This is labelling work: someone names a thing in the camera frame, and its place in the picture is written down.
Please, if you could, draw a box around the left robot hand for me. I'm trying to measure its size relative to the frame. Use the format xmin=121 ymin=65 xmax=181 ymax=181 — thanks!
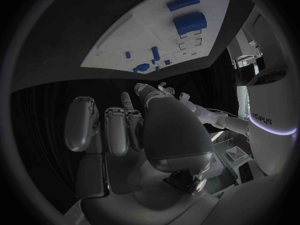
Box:
xmin=156 ymin=81 xmax=176 ymax=98

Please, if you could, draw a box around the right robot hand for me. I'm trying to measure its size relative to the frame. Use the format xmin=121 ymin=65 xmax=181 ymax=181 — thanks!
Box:
xmin=63 ymin=82 xmax=223 ymax=225

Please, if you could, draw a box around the white task board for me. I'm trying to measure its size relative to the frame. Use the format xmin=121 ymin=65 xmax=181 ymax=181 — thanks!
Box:
xmin=80 ymin=0 xmax=234 ymax=76

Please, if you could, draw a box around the blue slim cylinder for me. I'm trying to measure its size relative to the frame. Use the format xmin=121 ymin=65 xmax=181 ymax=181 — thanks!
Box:
xmin=150 ymin=46 xmax=161 ymax=62

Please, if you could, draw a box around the checkered calibration panel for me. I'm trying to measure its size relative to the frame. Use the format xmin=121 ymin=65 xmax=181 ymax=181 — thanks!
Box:
xmin=225 ymin=146 xmax=250 ymax=162

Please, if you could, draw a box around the blue thick cylinder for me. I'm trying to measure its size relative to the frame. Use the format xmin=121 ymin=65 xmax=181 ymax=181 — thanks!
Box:
xmin=172 ymin=11 xmax=209 ymax=36

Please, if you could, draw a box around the blue long cylinder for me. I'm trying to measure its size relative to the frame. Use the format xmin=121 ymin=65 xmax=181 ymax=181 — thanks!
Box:
xmin=166 ymin=0 xmax=201 ymax=12

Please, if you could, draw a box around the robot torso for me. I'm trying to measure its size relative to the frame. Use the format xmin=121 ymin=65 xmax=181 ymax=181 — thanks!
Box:
xmin=235 ymin=5 xmax=299 ymax=177

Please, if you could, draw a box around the white cable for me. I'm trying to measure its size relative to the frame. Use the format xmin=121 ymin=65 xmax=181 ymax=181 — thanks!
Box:
xmin=205 ymin=107 xmax=246 ymax=119

